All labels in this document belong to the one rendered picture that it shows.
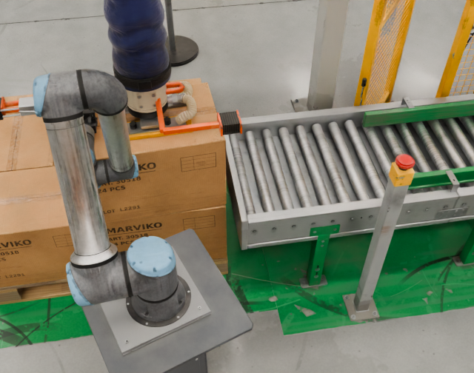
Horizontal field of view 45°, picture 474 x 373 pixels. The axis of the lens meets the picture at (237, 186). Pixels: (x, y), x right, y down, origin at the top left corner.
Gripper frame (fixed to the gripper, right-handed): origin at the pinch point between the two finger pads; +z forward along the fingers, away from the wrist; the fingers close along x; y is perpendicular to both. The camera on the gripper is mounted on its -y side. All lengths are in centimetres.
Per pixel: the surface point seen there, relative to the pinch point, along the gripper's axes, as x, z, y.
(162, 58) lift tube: 19.7, -5.7, 35.5
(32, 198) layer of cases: -53, -2, -31
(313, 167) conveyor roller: -53, -3, 102
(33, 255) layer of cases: -71, -21, -34
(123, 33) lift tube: 32.8, -7.8, 22.6
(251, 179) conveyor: -59, 0, 72
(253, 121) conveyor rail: -48, 31, 79
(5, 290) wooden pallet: -96, -21, -54
